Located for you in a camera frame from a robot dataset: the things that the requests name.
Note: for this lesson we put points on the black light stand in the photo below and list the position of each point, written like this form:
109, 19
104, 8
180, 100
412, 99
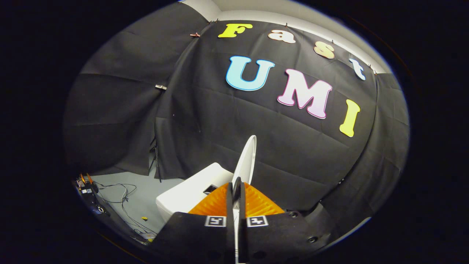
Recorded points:
157, 161

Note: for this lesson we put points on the pile of dark electronics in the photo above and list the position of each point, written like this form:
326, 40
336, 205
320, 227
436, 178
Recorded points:
88, 190

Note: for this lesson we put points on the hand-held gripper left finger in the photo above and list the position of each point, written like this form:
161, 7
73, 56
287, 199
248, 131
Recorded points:
229, 227

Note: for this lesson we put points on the black backdrop cloth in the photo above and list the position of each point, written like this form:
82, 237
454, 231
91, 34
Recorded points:
220, 128

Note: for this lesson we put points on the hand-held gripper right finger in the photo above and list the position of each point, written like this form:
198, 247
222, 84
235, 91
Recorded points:
243, 227

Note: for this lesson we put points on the plain black cloth panel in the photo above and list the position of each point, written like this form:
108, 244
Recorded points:
117, 110
388, 146

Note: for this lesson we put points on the white toilet body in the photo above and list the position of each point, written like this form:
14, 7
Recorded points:
187, 196

